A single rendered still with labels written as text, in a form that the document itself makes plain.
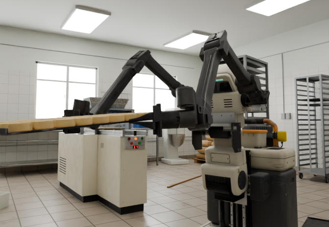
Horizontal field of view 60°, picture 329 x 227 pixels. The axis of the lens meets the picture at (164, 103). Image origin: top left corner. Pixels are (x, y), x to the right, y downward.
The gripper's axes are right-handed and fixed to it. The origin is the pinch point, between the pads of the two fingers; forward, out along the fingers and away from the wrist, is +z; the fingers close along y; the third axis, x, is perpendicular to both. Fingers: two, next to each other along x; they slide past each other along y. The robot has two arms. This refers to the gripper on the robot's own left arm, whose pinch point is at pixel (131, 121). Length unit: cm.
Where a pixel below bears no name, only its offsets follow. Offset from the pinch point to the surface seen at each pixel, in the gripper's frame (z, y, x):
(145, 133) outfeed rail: -6, 22, 236
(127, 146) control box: 15, 34, 223
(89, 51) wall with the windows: 118, -151, 602
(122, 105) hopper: 25, -12, 308
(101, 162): 49, 58, 269
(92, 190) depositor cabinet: 63, 94, 278
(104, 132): 44, 21, 266
